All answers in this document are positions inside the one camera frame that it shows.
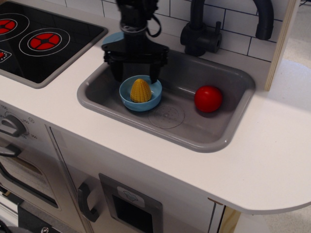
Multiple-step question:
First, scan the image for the yellow toy corn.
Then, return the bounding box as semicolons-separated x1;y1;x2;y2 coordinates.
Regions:
130;79;152;103

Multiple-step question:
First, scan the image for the light blue plate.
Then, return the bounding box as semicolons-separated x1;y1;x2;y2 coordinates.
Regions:
102;32;124;45

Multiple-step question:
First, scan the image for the light blue bowl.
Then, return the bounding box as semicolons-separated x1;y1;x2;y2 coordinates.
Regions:
119;75;162;112

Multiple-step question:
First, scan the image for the black toy stovetop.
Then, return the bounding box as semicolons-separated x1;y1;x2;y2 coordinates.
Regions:
0;1;108;89

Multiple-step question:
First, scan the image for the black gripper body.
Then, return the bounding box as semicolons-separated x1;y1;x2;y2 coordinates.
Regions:
102;32;169;67

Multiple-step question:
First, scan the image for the grey toy dispenser panel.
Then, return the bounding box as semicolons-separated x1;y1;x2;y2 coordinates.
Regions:
99;173;163;233

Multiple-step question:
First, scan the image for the grey toy sink basin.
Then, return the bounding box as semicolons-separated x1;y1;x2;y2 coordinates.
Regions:
77;50;255;153

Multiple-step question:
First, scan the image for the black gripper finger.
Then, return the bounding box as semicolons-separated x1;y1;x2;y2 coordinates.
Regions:
111;62;123;82
149;64;161;84

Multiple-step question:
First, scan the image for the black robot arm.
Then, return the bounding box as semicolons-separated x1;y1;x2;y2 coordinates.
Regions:
102;0;169;83

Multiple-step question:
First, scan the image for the dark grey toy faucet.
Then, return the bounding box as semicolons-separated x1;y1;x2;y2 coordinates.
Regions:
180;0;274;57

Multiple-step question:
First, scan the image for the red toy tomato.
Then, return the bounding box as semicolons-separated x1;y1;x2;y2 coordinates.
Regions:
194;85;223;113

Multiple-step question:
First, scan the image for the grey oven knob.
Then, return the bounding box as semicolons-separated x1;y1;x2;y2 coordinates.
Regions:
0;115;26;137

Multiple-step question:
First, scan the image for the wooden side post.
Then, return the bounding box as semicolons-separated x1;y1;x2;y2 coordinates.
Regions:
264;0;300;91

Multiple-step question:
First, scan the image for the grey cabinet door handle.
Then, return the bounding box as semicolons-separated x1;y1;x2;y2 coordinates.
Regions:
77;183;99;222

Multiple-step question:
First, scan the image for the white toy oven door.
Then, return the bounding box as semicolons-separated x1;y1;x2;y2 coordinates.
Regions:
0;139;78;233

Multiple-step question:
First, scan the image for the grey oven door handle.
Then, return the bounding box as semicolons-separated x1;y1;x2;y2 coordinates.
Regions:
0;144;21;158

